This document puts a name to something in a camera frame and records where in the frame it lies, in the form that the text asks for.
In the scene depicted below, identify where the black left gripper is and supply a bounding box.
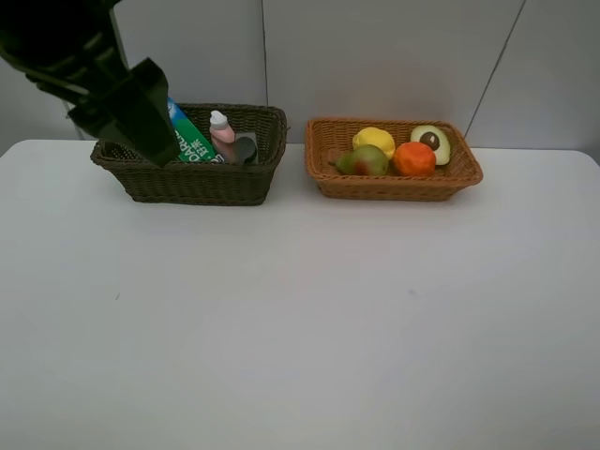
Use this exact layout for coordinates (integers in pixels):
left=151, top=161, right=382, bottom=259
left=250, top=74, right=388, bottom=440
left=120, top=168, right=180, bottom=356
left=18, top=27, right=180, bottom=167

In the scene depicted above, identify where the blue green toothpaste box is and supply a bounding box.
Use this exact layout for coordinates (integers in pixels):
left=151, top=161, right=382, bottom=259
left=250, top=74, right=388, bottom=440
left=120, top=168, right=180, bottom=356
left=168, top=97, right=224, bottom=163

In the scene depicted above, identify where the pink bottle white cap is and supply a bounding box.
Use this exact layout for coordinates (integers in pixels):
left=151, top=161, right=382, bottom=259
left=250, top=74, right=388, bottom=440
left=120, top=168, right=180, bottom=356
left=209, top=110, right=237, bottom=163

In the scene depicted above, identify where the dark green pump bottle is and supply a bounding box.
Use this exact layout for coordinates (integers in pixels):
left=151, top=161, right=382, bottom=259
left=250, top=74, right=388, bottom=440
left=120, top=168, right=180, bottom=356
left=232, top=136, right=258, bottom=165

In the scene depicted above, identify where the green red pear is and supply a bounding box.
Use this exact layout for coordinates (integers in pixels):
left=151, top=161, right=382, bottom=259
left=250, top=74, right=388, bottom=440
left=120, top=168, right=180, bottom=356
left=330, top=144, right=389, bottom=176

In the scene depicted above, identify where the yellow lemon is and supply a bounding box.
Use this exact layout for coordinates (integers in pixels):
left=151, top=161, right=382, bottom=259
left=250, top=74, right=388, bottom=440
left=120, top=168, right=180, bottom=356
left=352, top=127, right=397, bottom=159

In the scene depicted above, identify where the orange tangerine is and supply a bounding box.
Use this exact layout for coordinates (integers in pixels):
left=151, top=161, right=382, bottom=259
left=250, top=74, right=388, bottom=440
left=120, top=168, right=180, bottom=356
left=392, top=142, right=436, bottom=177

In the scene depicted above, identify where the halved avocado with pit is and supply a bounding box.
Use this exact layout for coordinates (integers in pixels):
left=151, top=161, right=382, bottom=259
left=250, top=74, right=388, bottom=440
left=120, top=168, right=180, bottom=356
left=411, top=125, right=451, bottom=166

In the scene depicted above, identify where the translucent pink plastic cup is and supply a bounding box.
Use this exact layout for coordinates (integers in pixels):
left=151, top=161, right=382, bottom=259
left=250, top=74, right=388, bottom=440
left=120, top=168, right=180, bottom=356
left=100, top=141, right=143, bottom=161

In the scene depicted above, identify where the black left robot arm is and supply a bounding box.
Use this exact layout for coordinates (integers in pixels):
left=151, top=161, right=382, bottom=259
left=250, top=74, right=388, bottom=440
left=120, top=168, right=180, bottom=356
left=1, top=0, right=180, bottom=167

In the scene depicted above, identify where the dark brown wicker basket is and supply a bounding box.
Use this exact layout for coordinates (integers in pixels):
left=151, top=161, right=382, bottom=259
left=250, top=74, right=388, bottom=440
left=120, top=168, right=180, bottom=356
left=91, top=103, right=288, bottom=206

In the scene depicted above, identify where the orange wicker basket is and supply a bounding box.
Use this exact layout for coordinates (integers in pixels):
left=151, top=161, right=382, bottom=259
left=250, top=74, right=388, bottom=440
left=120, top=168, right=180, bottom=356
left=305, top=117, right=484, bottom=202

